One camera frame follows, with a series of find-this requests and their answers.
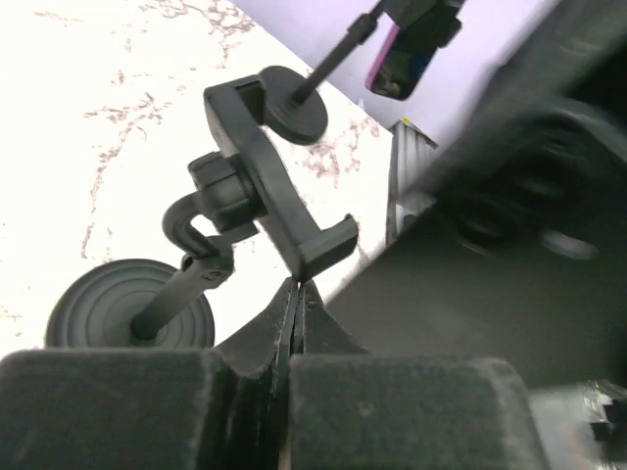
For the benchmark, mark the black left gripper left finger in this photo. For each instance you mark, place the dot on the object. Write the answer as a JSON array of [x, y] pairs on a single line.
[[220, 408]]

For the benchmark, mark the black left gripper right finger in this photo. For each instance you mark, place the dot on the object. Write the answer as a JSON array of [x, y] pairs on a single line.
[[350, 409]]

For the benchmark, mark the black phone stand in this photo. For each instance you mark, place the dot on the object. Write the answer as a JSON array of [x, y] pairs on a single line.
[[240, 189], [294, 109]]

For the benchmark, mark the black phone red case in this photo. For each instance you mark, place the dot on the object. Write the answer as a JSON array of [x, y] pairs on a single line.
[[399, 65]]

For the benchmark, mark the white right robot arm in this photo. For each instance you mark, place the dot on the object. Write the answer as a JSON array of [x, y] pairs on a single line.
[[522, 254]]

